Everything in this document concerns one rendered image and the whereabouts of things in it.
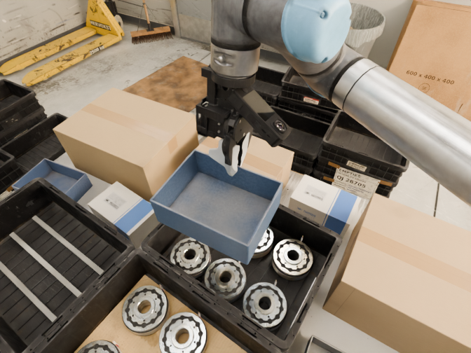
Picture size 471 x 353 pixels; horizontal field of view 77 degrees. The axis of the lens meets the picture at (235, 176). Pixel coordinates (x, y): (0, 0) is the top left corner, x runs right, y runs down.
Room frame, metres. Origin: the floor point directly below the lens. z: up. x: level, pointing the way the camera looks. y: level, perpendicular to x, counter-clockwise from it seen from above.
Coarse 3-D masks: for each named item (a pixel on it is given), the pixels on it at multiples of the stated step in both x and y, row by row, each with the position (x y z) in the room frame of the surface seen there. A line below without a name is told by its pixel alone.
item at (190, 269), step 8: (184, 240) 0.39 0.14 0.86; (192, 240) 0.39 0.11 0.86; (176, 248) 0.37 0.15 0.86; (200, 248) 0.37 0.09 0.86; (208, 248) 0.37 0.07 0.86; (176, 256) 0.35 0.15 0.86; (200, 256) 0.35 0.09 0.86; (208, 256) 0.35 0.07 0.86; (176, 264) 0.33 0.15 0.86; (184, 264) 0.32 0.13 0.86; (192, 264) 0.32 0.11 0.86; (200, 264) 0.33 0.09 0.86; (192, 272) 0.30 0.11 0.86
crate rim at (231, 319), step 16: (128, 256) 0.31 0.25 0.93; (144, 256) 0.31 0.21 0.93; (112, 272) 0.27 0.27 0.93; (96, 288) 0.24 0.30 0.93; (192, 288) 0.24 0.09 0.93; (80, 304) 0.21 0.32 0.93; (208, 304) 0.21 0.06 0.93; (64, 320) 0.17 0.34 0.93; (48, 336) 0.15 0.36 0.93; (256, 336) 0.15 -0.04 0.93; (32, 352) 0.12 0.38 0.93; (272, 352) 0.12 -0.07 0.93
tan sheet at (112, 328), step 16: (160, 288) 0.28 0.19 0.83; (176, 304) 0.24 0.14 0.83; (112, 320) 0.20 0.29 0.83; (96, 336) 0.17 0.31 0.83; (112, 336) 0.17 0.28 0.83; (128, 336) 0.17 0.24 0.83; (144, 336) 0.17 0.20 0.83; (208, 336) 0.17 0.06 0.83; (224, 336) 0.17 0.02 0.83; (128, 352) 0.14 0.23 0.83; (144, 352) 0.14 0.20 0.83; (160, 352) 0.14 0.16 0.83; (208, 352) 0.14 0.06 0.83; (224, 352) 0.14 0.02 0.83; (240, 352) 0.14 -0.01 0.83
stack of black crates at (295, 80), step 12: (288, 72) 1.72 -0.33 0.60; (288, 84) 1.59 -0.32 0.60; (300, 84) 1.75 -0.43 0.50; (288, 96) 1.60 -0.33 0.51; (300, 96) 1.57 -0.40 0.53; (312, 96) 1.54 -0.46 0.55; (288, 108) 1.60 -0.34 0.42; (300, 108) 1.57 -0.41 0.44; (312, 108) 1.52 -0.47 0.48; (324, 108) 1.66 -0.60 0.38; (336, 108) 1.48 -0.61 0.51; (324, 120) 1.49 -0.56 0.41
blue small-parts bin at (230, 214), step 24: (192, 168) 0.43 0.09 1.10; (216, 168) 0.42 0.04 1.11; (240, 168) 0.40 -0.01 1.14; (168, 192) 0.36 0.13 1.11; (192, 192) 0.39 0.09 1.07; (216, 192) 0.39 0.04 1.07; (240, 192) 0.39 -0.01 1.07; (264, 192) 0.37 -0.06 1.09; (168, 216) 0.30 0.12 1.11; (192, 216) 0.33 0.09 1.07; (216, 216) 0.33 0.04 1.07; (240, 216) 0.33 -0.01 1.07; (264, 216) 0.28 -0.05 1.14; (216, 240) 0.26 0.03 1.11; (240, 240) 0.27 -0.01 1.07
